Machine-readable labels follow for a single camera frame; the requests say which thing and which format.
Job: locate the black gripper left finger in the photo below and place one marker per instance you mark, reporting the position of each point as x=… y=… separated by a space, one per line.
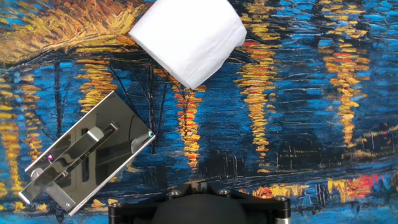
x=133 y=211

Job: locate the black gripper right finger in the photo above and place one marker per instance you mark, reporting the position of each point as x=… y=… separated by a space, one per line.
x=267 y=211

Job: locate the white toilet paper roll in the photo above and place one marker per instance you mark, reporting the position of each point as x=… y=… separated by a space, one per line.
x=186 y=40

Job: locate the chrome toilet paper holder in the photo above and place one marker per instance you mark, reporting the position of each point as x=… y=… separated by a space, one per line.
x=118 y=118

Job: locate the starry night print tablecloth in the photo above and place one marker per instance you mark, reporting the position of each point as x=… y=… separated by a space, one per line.
x=280 y=124

